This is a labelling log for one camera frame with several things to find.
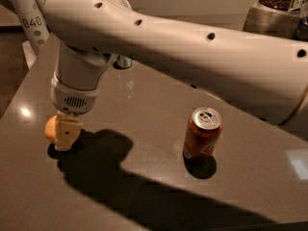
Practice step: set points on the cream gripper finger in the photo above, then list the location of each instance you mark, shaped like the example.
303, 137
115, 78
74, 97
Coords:
67, 128

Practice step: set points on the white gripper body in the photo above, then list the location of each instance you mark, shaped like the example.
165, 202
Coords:
74, 99

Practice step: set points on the orange fruit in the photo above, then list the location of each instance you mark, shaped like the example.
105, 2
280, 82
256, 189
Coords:
50, 129

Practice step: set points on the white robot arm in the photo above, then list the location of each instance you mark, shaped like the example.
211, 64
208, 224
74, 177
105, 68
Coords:
264, 76

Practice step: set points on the silver slim can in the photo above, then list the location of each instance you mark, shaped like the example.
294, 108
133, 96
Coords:
123, 62

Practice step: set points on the white numbered robot leg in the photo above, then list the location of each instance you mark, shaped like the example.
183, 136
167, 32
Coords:
33, 23

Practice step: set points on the red soda can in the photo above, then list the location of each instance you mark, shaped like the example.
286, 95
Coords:
203, 130

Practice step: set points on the steel dispenser base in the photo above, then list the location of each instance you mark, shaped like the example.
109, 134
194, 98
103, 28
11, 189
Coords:
263, 20

